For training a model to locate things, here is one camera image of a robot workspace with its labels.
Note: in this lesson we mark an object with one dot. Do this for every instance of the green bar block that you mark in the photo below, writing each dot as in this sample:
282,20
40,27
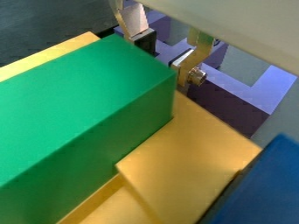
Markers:
74,115

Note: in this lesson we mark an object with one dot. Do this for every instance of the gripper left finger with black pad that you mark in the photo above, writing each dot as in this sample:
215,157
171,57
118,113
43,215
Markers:
134,24

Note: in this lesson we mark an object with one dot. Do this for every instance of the blue bar block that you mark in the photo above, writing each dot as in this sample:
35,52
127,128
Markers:
263,195

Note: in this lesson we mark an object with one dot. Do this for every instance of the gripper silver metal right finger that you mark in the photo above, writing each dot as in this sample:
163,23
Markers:
187,64

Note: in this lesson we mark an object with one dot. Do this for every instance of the yellow slotted board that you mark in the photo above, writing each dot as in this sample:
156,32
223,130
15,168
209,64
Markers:
172,175

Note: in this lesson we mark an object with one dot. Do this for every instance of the purple interlocking block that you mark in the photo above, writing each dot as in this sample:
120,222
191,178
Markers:
241,105

